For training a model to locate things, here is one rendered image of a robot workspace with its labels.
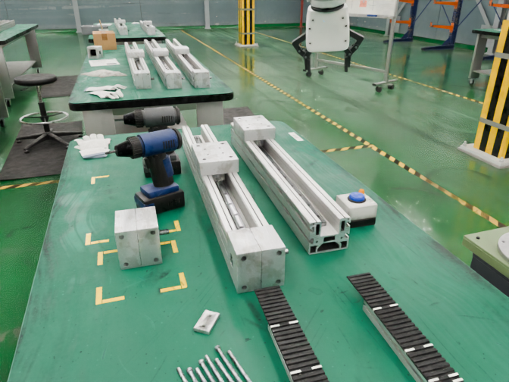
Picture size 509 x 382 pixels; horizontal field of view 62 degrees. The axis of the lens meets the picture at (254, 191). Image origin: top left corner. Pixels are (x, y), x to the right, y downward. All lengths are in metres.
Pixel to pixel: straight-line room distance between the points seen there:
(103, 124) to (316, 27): 1.76
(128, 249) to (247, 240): 0.26
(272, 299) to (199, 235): 0.33
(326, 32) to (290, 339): 0.68
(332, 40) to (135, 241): 0.64
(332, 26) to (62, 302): 0.83
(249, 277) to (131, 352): 0.26
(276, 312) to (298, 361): 0.11
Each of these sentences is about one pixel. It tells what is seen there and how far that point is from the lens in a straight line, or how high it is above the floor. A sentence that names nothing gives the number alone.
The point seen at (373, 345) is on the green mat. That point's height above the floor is 0.78.
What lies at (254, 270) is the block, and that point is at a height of 0.83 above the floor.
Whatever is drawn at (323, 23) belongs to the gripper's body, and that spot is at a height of 1.26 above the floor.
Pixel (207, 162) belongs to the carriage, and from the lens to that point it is 1.17.
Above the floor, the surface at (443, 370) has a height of 0.81.
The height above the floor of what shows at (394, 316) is 0.81.
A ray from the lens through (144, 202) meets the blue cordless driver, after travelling 1.15.
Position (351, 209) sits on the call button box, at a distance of 1.09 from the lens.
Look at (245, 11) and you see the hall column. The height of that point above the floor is 0.79.
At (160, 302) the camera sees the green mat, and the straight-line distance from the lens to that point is 0.88.
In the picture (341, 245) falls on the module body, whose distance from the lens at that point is 1.04.
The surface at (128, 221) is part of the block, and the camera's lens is 0.97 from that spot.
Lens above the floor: 1.34
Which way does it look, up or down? 26 degrees down
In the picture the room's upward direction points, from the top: straight up
